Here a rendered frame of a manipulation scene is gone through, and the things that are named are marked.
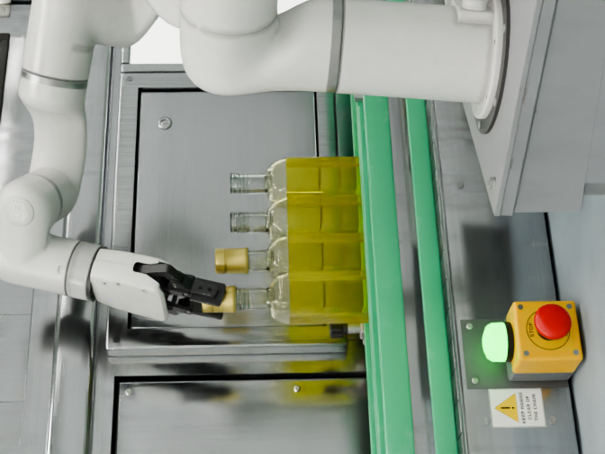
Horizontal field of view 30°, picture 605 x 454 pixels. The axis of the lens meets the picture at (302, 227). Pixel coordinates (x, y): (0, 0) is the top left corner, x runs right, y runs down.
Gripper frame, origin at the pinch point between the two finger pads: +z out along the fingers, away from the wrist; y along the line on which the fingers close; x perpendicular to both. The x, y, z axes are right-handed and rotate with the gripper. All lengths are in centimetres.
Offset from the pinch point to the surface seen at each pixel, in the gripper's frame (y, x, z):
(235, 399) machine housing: -16.5, -6.9, 4.9
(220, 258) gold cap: 1.2, 5.5, 0.0
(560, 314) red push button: 25.0, -3.5, 41.0
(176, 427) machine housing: -16.5, -12.8, -2.0
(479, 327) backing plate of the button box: 15.2, -2.5, 33.7
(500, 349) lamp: 20.0, -6.8, 35.9
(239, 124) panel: -12.4, 35.1, -5.4
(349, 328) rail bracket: -5.1, 2.6, 18.6
